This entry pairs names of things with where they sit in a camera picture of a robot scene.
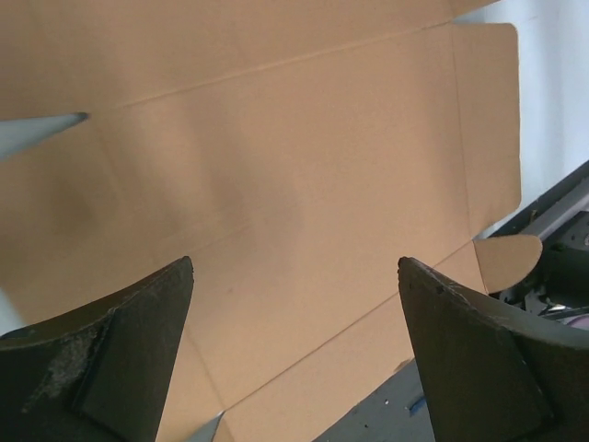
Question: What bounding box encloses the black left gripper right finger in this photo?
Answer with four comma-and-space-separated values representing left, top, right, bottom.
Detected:
398, 257, 588, 437

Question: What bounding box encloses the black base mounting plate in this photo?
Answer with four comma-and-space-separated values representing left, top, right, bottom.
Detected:
321, 166, 588, 441

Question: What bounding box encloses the brown cardboard box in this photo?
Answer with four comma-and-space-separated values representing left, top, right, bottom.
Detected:
1, 1, 540, 441

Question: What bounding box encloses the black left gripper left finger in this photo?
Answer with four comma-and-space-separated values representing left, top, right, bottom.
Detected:
1, 257, 193, 441

